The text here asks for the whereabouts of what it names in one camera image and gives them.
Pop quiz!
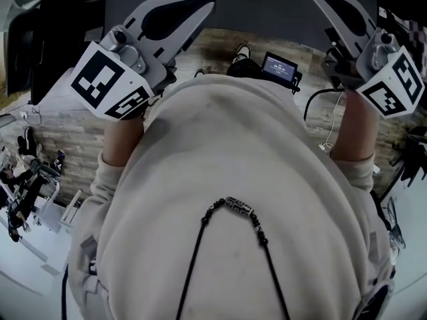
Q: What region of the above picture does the person's sneaker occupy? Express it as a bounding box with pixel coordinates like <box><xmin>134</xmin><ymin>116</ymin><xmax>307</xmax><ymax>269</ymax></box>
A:
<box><xmin>233</xmin><ymin>43</ymin><xmax>252</xmax><ymax>65</ymax></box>

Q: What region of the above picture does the black cord bead necklace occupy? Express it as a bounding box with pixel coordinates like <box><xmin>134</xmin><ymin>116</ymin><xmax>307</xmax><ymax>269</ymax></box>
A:
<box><xmin>175</xmin><ymin>195</ymin><xmax>292</xmax><ymax>320</ymax></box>

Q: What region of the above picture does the checkered tablecloth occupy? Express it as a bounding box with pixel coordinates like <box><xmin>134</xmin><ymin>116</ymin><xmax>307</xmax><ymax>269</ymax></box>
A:
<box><xmin>407</xmin><ymin>18</ymin><xmax>427</xmax><ymax>79</ymax></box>

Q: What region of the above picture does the small black screen device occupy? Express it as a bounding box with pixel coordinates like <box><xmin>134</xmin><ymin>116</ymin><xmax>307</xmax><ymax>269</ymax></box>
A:
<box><xmin>261</xmin><ymin>51</ymin><xmax>304</xmax><ymax>95</ymax></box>

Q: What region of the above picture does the person's black trouser leg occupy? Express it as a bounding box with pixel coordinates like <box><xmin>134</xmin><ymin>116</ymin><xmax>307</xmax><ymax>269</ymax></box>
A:
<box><xmin>226</xmin><ymin>57</ymin><xmax>264</xmax><ymax>79</ymax></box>

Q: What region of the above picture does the black headset cable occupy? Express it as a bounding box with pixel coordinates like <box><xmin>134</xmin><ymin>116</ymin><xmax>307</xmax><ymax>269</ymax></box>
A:
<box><xmin>61</xmin><ymin>264</ymin><xmax>69</xmax><ymax>320</ymax></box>

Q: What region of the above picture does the person's left forearm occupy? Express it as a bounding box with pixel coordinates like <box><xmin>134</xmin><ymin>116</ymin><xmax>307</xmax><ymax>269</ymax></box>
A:
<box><xmin>101</xmin><ymin>113</ymin><xmax>145</xmax><ymax>166</ymax></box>

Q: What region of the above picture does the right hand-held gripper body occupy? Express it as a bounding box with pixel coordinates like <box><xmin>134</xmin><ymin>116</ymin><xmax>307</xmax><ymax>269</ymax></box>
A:
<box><xmin>321</xmin><ymin>27</ymin><xmax>426</xmax><ymax>118</ymax></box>

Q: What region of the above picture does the black jacket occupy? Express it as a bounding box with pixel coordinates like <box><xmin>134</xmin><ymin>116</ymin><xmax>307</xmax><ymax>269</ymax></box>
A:
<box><xmin>31</xmin><ymin>0</ymin><xmax>107</xmax><ymax>105</ymax></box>

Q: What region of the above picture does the person's right forearm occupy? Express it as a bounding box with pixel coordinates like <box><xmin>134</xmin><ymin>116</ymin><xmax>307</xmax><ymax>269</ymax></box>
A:
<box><xmin>330</xmin><ymin>90</ymin><xmax>380</xmax><ymax>162</ymax></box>

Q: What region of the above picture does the white cable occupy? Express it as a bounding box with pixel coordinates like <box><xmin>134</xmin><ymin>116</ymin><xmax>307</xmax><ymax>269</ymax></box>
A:
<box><xmin>318</xmin><ymin>91</ymin><xmax>345</xmax><ymax>152</ymax></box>

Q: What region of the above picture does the person's light sweatshirt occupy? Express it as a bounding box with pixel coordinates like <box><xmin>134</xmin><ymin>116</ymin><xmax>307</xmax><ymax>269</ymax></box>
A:
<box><xmin>68</xmin><ymin>75</ymin><xmax>400</xmax><ymax>320</ymax></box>

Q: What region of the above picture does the black swivel chair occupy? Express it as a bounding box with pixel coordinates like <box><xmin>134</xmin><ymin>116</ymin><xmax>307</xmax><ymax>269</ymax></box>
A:
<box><xmin>389</xmin><ymin>125</ymin><xmax>427</xmax><ymax>189</ymax></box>

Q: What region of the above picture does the white rack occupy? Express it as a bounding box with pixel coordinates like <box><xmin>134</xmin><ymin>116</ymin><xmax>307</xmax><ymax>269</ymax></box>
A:
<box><xmin>59</xmin><ymin>188</ymin><xmax>83</xmax><ymax>233</ymax></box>

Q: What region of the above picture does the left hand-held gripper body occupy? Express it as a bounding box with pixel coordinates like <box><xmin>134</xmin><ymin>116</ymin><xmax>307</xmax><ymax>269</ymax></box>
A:
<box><xmin>69</xmin><ymin>25</ymin><xmax>177</xmax><ymax>122</ymax></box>

